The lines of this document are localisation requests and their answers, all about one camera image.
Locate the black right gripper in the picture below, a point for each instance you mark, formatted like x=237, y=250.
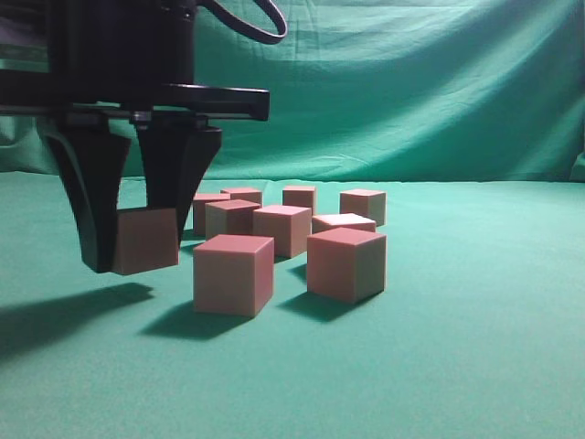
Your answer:
x=138, y=59

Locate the pink cube moved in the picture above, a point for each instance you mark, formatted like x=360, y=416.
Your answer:
x=146, y=240
x=345, y=264
x=233, y=274
x=199, y=203
x=368, y=203
x=232, y=217
x=244, y=193
x=300, y=196
x=289, y=226

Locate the pink cube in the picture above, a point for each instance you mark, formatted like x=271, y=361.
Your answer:
x=344, y=220

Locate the green cloth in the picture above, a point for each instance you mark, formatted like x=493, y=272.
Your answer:
x=468, y=114

